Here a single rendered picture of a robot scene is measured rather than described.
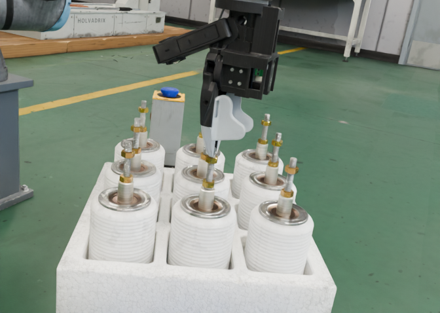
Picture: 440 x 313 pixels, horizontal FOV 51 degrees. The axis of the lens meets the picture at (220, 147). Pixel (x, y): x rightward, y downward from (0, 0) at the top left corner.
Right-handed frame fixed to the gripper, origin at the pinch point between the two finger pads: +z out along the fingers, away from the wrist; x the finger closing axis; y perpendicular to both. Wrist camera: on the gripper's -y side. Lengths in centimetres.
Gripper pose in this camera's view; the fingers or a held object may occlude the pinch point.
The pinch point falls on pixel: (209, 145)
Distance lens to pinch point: 65.8
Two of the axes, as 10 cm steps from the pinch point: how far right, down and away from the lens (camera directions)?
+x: 3.2, -2.8, 9.1
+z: -1.3, 9.4, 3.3
